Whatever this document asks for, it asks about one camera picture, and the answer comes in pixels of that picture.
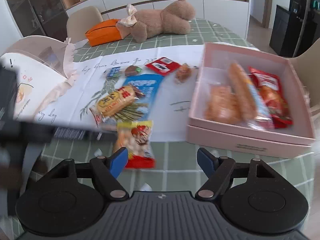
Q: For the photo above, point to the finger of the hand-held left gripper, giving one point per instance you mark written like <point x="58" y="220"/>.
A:
<point x="80" y="132"/>

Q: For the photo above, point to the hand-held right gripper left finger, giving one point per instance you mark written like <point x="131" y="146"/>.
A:
<point x="120" y="162"/>

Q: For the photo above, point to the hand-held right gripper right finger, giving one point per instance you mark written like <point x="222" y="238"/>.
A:
<point x="206" y="162"/>

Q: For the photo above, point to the yellow-red ball snack packet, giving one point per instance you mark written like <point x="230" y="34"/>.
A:
<point x="135" y="142"/>

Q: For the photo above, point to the yellow cracker packet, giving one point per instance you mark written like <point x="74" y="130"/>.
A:
<point x="112" y="102"/>

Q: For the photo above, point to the clear green bean packet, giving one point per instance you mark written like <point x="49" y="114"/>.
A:
<point x="132" y="115"/>

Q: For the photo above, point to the pink cardboard box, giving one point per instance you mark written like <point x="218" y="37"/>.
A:
<point x="250" y="140"/>

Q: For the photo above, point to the bread bun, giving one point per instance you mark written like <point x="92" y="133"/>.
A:
<point x="221" y="105"/>

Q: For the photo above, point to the long bread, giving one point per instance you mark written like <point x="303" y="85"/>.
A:
<point x="241" y="92"/>

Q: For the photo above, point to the blue snack packet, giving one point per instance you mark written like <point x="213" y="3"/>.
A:
<point x="147" y="87"/>

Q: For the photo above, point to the chocolate cake blue-end packet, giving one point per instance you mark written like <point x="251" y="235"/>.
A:
<point x="132" y="70"/>

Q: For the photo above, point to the small brown cake packet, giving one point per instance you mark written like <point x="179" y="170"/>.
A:
<point x="183" y="73"/>

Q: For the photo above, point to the red chicken leg packet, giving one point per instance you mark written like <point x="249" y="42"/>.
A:
<point x="272" y="97"/>

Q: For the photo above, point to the small red snack packet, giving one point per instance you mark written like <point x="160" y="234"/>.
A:
<point x="160" y="66"/>

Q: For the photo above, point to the green checked tablecloth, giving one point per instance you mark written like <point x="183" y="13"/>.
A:
<point x="175" y="155"/>

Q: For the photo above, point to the white gift bag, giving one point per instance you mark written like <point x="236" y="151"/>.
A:
<point x="37" y="80"/>

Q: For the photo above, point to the white printed table runner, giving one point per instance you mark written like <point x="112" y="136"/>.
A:
<point x="170" y="92"/>

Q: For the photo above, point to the orange tissue pouch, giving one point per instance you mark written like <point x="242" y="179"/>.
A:
<point x="102" y="33"/>

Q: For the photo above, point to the beige chair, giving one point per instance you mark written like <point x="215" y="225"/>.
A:
<point x="82" y="22"/>
<point x="310" y="62"/>

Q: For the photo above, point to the dark glass cabinet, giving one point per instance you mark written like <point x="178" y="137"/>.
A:
<point x="37" y="10"/>

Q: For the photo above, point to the brown teddy bear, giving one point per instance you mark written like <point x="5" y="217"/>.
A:
<point x="170" y="17"/>

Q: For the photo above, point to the black water dispenser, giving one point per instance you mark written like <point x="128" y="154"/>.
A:
<point x="287" y="30"/>

